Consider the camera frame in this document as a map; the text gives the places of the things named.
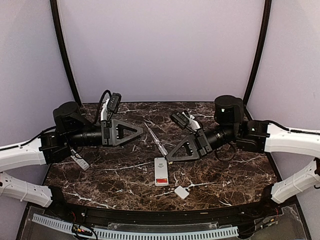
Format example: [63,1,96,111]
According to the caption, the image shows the white remote green buttons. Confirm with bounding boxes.
[154,157,169,187]

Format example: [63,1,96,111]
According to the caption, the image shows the white remote on left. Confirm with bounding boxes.
[70,149,90,171]

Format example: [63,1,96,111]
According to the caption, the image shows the white slotted cable duct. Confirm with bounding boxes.
[32,213,239,240]

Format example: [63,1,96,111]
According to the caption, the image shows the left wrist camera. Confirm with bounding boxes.
[94,89,122,124]

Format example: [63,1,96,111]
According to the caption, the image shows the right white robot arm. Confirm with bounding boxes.
[165,95,320,217]

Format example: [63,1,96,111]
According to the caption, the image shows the clear pen screwdriver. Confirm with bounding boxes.
[144,122,168,157]

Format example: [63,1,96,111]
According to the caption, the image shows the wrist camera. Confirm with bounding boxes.
[170,111,201,132]
[94,89,122,124]

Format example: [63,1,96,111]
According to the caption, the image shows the left black frame post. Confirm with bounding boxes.
[49,0,82,106]

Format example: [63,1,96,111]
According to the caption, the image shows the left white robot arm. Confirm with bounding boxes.
[0,100,144,218]

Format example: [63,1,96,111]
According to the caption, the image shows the right black frame post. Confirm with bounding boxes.
[243,0,272,107]

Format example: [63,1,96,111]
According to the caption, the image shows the white battery cover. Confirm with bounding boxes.
[174,185,190,200]

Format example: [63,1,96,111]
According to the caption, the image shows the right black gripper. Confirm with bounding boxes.
[166,123,239,162]

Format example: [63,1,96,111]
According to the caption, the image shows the black frame post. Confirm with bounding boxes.
[243,0,272,107]
[49,0,82,106]

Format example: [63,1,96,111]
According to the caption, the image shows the black front table rail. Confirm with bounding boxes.
[46,202,277,227]

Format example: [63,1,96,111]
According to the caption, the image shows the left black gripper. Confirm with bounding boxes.
[66,117,144,147]

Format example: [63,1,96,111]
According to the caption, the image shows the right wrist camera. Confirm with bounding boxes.
[170,111,201,132]

